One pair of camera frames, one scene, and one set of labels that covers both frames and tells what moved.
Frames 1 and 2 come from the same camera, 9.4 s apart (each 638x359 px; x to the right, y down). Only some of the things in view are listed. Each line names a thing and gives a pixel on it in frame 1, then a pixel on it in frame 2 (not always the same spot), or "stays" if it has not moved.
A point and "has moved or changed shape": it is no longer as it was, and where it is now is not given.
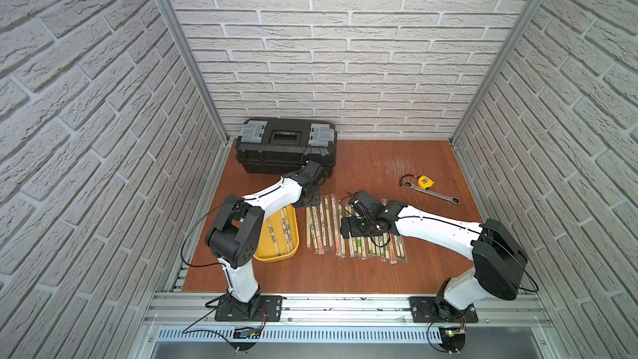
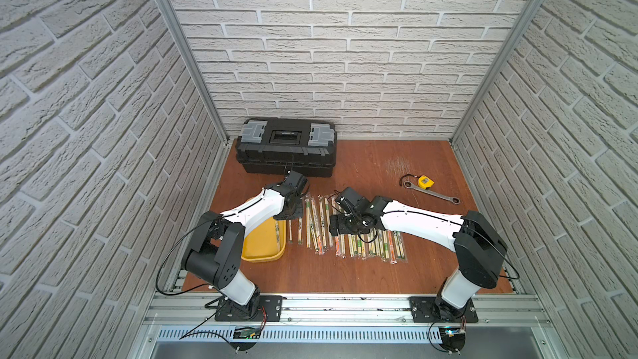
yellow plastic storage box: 278,238 has moved or changed shape
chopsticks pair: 378,251 stays
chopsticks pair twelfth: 323,223 stays
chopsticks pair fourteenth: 308,235 stays
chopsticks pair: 342,241 -> 350,244
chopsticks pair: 371,248 stays
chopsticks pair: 392,250 stays
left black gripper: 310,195 -> 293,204
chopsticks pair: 355,247 stays
